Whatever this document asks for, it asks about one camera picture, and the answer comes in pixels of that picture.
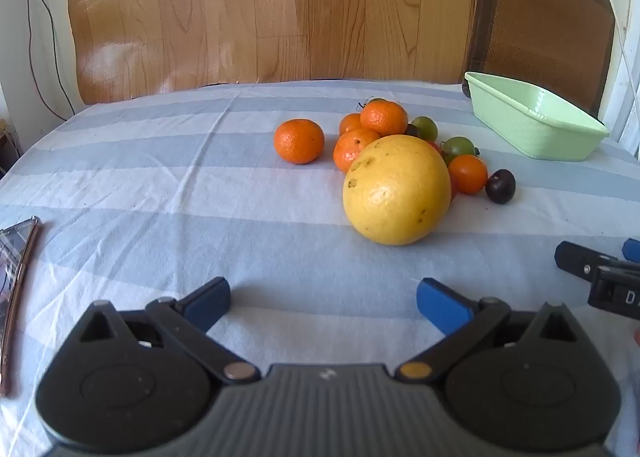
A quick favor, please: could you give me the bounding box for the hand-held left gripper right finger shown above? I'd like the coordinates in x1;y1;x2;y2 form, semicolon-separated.
416;278;582;385

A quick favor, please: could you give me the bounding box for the white cable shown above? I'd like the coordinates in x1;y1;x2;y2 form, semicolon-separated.
585;0;640;138

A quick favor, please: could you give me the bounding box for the yellow grapefruit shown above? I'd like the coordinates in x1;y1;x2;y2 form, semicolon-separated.
342;134;452;246

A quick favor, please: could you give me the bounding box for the white door frame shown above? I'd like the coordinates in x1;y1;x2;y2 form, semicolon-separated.
602;12;640;160

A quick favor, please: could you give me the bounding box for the dark purple tomato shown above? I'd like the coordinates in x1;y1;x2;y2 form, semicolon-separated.
485;168;517;204

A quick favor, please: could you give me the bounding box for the light green plastic basket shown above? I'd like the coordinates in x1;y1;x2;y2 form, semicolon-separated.
464;71;612;162

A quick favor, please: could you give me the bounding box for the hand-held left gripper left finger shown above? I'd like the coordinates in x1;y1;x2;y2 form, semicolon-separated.
75;277;262;385

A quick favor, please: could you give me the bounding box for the small orange mandarin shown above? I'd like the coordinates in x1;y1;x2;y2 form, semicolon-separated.
339;112;363;137

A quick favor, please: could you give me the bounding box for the smartphone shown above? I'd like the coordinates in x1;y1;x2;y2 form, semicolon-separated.
0;216;42;397

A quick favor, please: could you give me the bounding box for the green tomato with stem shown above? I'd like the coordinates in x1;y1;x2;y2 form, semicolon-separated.
440;136;480;165

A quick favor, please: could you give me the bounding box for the wooden board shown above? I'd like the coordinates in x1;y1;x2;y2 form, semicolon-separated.
64;0;476;105

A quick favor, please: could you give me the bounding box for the orange tomato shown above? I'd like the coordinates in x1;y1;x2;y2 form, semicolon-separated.
447;154;489;195

